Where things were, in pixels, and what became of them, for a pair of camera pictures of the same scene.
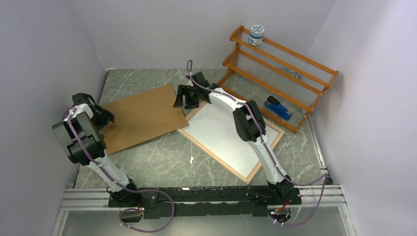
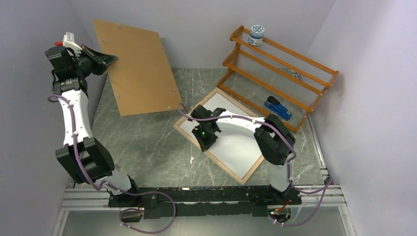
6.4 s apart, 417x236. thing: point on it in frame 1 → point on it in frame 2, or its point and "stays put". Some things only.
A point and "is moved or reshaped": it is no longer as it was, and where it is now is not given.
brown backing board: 141,117 → 140,76
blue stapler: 273,104 stays put
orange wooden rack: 279,82 stays put
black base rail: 205,201 stays put
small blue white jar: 256,35 stays put
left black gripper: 105,117 → 101,61
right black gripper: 183,90 → 205,144
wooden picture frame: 274,147 is moved or reshaped
